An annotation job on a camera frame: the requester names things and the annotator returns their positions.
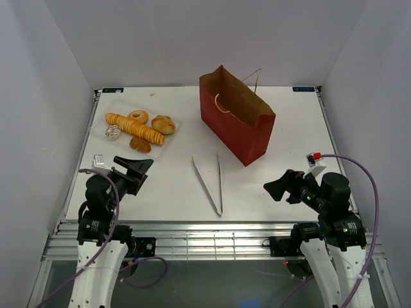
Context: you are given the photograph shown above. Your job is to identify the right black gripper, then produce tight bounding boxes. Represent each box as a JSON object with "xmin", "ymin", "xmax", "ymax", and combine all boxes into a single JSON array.
[{"xmin": 263, "ymin": 168, "xmax": 328, "ymax": 212}]

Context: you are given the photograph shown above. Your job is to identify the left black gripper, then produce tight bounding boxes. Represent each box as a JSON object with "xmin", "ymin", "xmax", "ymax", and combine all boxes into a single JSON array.
[{"xmin": 106, "ymin": 155, "xmax": 153, "ymax": 210}]

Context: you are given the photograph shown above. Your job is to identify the long ridged bread loaf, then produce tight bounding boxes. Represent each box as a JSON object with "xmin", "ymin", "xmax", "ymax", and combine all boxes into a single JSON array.
[{"xmin": 105, "ymin": 113, "xmax": 165, "ymax": 146}]

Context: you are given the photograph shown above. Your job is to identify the ring donut bread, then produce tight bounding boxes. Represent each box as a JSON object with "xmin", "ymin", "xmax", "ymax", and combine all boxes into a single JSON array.
[{"xmin": 128, "ymin": 110, "xmax": 149, "ymax": 124}]

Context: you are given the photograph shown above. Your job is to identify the twisted golden bread roll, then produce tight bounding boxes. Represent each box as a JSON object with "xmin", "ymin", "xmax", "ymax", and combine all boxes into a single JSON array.
[{"xmin": 151, "ymin": 115, "xmax": 176, "ymax": 135}]

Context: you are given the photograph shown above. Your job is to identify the metal tongs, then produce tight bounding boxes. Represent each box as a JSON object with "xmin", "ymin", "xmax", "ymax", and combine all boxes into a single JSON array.
[{"xmin": 191, "ymin": 152, "xmax": 223, "ymax": 218}]

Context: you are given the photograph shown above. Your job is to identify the red paper bag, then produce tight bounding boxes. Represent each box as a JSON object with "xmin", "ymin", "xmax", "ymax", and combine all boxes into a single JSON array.
[{"xmin": 199, "ymin": 65, "xmax": 276, "ymax": 166}]

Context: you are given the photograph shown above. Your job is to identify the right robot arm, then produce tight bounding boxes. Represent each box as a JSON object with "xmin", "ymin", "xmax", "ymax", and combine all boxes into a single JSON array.
[{"xmin": 263, "ymin": 169, "xmax": 374, "ymax": 307}]

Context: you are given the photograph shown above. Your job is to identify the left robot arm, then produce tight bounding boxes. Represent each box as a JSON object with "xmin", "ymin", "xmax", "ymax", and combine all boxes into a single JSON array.
[{"xmin": 69, "ymin": 155, "xmax": 153, "ymax": 307}]

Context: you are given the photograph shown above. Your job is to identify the brown glazed bread piece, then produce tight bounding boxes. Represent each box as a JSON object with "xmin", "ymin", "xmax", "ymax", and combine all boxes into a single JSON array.
[{"xmin": 129, "ymin": 136, "xmax": 152, "ymax": 153}]

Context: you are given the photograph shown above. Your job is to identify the white patterned round bread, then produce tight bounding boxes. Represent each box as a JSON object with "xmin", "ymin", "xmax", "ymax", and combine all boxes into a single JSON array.
[{"xmin": 105, "ymin": 124, "xmax": 121, "ymax": 140}]

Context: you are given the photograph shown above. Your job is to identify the clear plastic tray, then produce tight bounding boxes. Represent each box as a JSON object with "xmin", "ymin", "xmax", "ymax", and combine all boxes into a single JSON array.
[{"xmin": 91, "ymin": 96, "xmax": 181, "ymax": 160}]

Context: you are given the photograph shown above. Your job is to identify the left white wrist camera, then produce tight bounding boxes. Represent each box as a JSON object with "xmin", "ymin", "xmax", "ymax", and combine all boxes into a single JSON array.
[{"xmin": 91, "ymin": 155, "xmax": 110, "ymax": 174}]

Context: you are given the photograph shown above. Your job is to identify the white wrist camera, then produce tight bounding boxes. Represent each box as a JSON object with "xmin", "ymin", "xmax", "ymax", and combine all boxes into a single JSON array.
[
  {"xmin": 91, "ymin": 155, "xmax": 110, "ymax": 174},
  {"xmin": 303, "ymin": 152, "xmax": 327, "ymax": 178}
]

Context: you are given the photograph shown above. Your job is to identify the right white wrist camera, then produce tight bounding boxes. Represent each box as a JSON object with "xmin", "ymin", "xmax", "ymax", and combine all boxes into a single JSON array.
[{"xmin": 303, "ymin": 152, "xmax": 327, "ymax": 178}]

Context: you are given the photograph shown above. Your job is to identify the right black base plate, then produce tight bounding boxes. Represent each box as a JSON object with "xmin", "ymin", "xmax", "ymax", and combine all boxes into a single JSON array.
[{"xmin": 268, "ymin": 236, "xmax": 303, "ymax": 257}]

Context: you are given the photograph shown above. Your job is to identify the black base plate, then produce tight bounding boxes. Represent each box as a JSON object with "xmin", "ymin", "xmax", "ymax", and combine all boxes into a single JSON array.
[
  {"xmin": 268, "ymin": 236, "xmax": 303, "ymax": 257},
  {"xmin": 126, "ymin": 236, "xmax": 157, "ymax": 259}
]

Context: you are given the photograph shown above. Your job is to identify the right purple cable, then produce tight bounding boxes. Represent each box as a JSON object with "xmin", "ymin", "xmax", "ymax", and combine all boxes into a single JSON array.
[{"xmin": 256, "ymin": 153, "xmax": 380, "ymax": 308}]

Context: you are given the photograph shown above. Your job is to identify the purple cable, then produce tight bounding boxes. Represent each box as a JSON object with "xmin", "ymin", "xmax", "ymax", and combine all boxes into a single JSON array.
[
  {"xmin": 31, "ymin": 168, "xmax": 168, "ymax": 308},
  {"xmin": 256, "ymin": 153, "xmax": 380, "ymax": 308}
]

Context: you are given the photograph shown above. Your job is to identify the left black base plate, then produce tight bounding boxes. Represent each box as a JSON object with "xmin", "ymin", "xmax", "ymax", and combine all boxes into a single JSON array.
[{"xmin": 126, "ymin": 236, "xmax": 157, "ymax": 259}]

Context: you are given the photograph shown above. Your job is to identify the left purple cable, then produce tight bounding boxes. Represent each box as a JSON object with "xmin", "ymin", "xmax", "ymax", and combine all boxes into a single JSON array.
[{"xmin": 31, "ymin": 168, "xmax": 168, "ymax": 308}]

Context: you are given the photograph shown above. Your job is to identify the aluminium frame rail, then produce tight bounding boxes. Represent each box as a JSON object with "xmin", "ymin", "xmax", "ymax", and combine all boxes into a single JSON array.
[{"xmin": 40, "ymin": 219, "xmax": 386, "ymax": 261}]

